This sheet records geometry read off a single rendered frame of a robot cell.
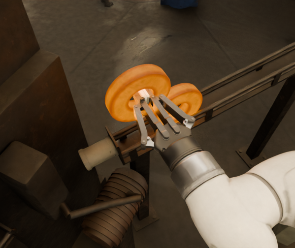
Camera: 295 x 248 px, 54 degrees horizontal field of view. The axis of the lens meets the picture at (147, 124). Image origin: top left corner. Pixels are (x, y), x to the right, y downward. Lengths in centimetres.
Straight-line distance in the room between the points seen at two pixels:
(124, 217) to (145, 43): 149
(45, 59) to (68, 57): 135
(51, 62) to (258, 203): 53
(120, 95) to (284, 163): 34
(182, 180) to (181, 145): 6
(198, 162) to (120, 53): 160
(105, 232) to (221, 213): 43
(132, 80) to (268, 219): 35
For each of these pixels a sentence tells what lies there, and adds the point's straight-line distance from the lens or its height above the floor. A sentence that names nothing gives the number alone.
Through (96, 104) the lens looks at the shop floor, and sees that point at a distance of 175.
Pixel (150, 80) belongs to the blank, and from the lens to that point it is 62.
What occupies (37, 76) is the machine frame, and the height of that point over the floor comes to 87.
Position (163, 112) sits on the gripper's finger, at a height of 85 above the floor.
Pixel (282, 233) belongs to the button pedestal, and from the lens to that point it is 137.
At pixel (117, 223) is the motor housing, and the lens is 85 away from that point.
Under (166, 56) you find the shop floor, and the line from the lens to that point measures 202.
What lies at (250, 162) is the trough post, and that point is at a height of 2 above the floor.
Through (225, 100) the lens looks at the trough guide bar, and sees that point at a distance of 85.
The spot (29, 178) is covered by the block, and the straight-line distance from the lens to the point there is 63.
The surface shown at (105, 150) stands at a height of 69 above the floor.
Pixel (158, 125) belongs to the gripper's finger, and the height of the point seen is 86.
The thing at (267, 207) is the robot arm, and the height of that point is 87.
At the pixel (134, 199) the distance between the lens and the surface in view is 82.
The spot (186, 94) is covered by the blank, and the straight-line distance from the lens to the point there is 74.
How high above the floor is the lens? 133
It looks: 55 degrees down
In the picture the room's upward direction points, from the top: straight up
